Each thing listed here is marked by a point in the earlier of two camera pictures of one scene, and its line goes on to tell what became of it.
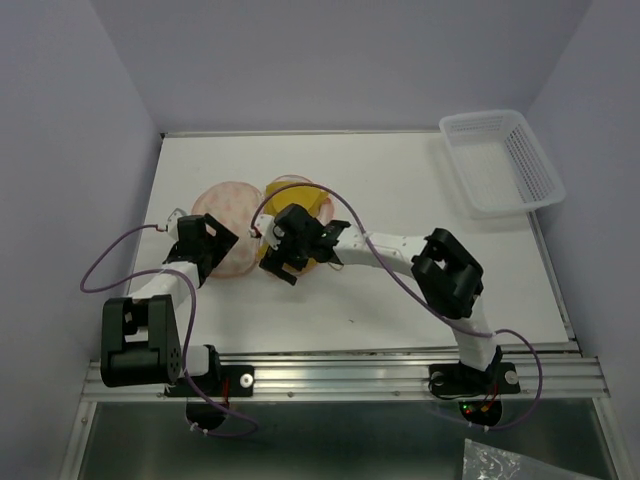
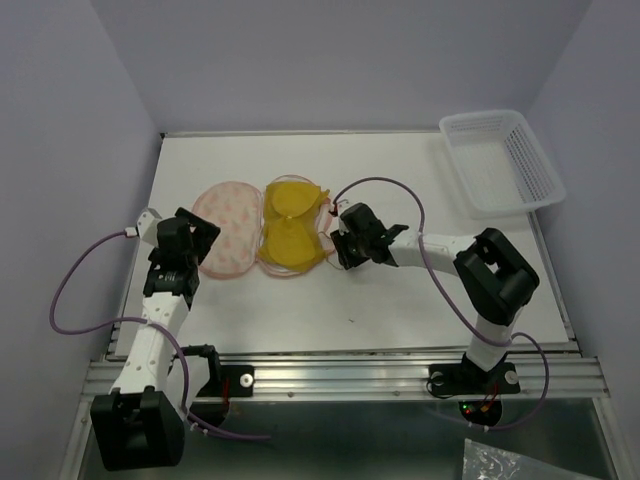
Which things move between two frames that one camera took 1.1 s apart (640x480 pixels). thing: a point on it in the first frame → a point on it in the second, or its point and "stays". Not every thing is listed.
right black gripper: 273,261 → 339,237
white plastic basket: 498,163 stays
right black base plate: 463,380 stays
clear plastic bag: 484,461 stays
